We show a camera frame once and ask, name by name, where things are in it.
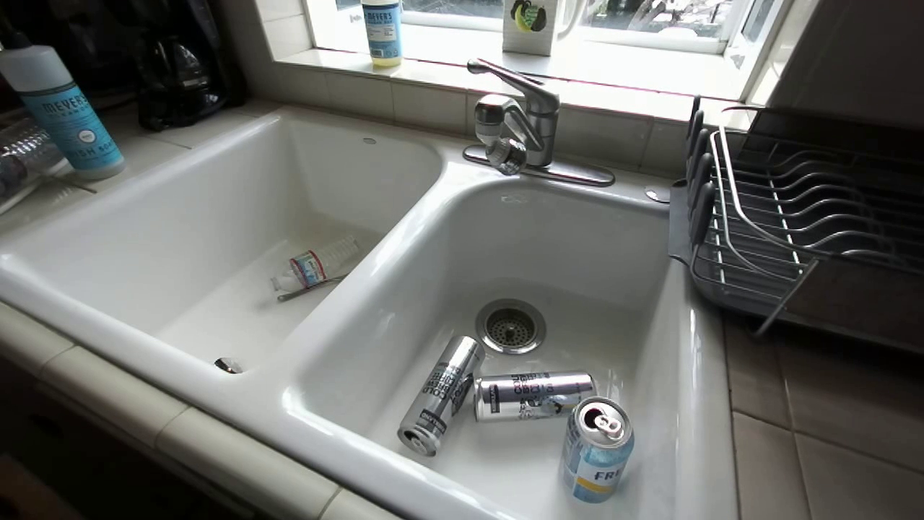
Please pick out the teal spray bottle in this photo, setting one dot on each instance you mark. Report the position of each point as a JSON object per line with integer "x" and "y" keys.
{"x": 61, "y": 107}

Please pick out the white double basin sink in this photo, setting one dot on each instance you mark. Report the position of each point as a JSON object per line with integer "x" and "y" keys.
{"x": 166, "y": 273}

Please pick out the chrome sink faucet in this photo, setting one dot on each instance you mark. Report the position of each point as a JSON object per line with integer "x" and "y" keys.
{"x": 514, "y": 134}

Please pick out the short silver can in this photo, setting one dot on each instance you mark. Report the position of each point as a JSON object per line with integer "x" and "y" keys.
{"x": 530, "y": 393}

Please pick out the small tube in left basin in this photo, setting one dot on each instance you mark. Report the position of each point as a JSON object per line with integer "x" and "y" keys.
{"x": 318, "y": 263}

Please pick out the tall silver can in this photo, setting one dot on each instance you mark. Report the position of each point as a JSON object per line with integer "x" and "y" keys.
{"x": 439, "y": 396}

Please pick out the upright blue white can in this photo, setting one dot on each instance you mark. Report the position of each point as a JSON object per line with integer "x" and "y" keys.
{"x": 595, "y": 448}

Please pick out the white mug with green design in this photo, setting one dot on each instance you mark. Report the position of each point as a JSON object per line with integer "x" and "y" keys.
{"x": 530, "y": 26}

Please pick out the blue label soap dispenser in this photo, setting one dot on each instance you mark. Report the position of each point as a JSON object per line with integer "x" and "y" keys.
{"x": 383, "y": 22}

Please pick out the black coffee maker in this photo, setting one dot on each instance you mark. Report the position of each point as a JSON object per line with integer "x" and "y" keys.
{"x": 187, "y": 65}

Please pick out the clear plastic container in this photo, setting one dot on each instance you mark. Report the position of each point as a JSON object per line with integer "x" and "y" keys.
{"x": 26, "y": 158}

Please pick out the black wire dish rack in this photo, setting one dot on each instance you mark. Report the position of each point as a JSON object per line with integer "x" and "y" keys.
{"x": 810, "y": 220}

